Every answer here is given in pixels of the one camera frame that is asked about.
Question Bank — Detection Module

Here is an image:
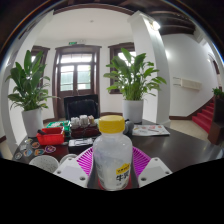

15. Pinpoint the brown wooden glass door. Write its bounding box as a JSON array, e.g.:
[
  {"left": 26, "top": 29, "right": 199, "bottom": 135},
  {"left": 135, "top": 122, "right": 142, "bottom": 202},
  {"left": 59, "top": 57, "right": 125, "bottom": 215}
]
[{"left": 52, "top": 44, "right": 102, "bottom": 119}]

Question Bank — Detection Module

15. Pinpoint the dark box with white jars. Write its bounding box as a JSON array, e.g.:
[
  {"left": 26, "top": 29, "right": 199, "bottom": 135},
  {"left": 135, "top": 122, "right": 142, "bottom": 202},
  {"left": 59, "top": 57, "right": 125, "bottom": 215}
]
[{"left": 69, "top": 114, "right": 101, "bottom": 139}]

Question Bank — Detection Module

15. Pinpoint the white wall air conditioner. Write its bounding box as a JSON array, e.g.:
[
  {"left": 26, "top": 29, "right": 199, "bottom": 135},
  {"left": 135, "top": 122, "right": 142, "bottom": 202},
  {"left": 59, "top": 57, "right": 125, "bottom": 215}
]
[{"left": 172, "top": 76, "right": 203, "bottom": 92}]

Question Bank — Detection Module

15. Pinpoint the green box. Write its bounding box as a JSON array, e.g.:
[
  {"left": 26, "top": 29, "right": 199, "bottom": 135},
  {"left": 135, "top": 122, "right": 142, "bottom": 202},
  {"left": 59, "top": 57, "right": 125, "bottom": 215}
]
[{"left": 45, "top": 119, "right": 72, "bottom": 130}]

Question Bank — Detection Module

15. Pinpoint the white speckled mug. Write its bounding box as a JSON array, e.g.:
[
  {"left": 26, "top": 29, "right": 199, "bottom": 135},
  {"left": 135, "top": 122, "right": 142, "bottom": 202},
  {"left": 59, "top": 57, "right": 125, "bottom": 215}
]
[{"left": 28, "top": 153, "right": 78, "bottom": 174}]

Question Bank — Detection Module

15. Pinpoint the small green plant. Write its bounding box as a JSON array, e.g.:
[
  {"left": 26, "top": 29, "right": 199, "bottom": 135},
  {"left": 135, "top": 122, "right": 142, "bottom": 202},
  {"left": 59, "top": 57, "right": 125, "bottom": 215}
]
[{"left": 212, "top": 87, "right": 224, "bottom": 99}]

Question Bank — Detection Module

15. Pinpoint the brown framed window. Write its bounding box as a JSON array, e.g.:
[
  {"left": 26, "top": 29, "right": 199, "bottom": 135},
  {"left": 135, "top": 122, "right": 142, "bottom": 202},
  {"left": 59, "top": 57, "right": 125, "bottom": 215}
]
[
  {"left": 30, "top": 45, "right": 51, "bottom": 68},
  {"left": 108, "top": 42, "right": 136, "bottom": 95}
]

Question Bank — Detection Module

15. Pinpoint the grey round ball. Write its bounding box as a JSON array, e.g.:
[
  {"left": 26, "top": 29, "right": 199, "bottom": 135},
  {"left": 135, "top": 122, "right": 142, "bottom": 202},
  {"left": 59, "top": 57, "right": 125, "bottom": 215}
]
[{"left": 123, "top": 119, "right": 135, "bottom": 135}]

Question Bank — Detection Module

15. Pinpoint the red plastic box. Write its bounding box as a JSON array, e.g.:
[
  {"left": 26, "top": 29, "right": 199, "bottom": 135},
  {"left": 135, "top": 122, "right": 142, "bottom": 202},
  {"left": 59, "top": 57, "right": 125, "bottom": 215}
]
[{"left": 35, "top": 126, "right": 66, "bottom": 146}]

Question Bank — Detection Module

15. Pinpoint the red carpeted staircase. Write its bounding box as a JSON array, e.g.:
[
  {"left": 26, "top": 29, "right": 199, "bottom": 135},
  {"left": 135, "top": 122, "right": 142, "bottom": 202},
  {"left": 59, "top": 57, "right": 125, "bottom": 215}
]
[{"left": 191, "top": 99, "right": 216, "bottom": 134}]

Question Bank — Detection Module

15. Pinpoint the yellow-capped clear plastic bottle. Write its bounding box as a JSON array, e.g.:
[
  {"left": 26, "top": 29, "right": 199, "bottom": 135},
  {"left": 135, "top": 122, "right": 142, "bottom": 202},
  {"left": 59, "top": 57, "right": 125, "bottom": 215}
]
[{"left": 92, "top": 114, "right": 134, "bottom": 192}]

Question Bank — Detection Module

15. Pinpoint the dark wooden cabinet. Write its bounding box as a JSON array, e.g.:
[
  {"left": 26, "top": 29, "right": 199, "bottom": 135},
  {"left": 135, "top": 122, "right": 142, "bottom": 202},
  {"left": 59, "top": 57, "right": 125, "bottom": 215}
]
[{"left": 207, "top": 96, "right": 224, "bottom": 146}]

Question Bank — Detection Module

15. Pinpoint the broad-leaf plant in white pot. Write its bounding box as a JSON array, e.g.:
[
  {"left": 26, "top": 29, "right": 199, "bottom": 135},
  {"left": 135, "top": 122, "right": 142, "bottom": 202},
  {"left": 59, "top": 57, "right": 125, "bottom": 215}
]
[
  {"left": 4, "top": 49, "right": 59, "bottom": 138},
  {"left": 103, "top": 47, "right": 168, "bottom": 124}
]

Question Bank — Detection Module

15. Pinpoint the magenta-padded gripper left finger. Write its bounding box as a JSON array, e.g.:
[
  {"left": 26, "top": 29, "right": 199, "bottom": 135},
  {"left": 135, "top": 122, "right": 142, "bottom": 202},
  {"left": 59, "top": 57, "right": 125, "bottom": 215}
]
[{"left": 53, "top": 146, "right": 97, "bottom": 190}]

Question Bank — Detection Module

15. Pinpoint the bright ceiling light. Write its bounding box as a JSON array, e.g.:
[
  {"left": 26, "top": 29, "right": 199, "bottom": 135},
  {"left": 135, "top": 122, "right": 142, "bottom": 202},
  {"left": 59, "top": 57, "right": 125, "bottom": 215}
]
[{"left": 151, "top": 20, "right": 162, "bottom": 31}]

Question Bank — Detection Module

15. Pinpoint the black chair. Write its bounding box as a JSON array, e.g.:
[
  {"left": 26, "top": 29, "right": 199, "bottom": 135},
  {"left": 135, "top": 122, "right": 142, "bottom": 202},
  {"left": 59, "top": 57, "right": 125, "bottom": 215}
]
[{"left": 63, "top": 94, "right": 100, "bottom": 121}]

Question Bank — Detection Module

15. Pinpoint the white printed paper sheet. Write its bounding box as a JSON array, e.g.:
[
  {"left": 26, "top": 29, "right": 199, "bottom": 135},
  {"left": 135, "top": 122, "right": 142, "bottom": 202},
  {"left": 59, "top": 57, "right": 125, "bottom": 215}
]
[{"left": 132, "top": 123, "right": 171, "bottom": 138}]

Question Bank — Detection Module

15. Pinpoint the flat round red coaster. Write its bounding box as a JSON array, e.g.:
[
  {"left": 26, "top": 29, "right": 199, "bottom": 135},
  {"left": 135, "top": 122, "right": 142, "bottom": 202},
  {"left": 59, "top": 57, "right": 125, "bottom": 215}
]
[{"left": 96, "top": 178, "right": 134, "bottom": 191}]

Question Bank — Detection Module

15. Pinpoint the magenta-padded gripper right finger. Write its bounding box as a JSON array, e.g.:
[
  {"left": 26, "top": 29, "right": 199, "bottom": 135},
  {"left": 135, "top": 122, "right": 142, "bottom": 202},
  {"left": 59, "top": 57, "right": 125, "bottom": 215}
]
[{"left": 131, "top": 146, "right": 173, "bottom": 189}]

